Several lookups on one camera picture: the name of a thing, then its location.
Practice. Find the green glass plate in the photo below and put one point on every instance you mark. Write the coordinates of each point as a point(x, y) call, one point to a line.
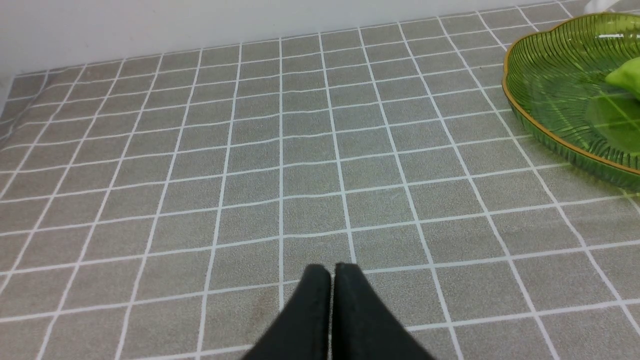
point(555, 84)

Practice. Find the green cucumber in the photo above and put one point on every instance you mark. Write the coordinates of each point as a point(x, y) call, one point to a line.
point(627, 77)

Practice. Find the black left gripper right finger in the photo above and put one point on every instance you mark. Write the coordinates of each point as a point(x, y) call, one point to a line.
point(363, 327)

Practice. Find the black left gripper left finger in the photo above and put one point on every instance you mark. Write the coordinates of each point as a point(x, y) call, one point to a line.
point(301, 330)

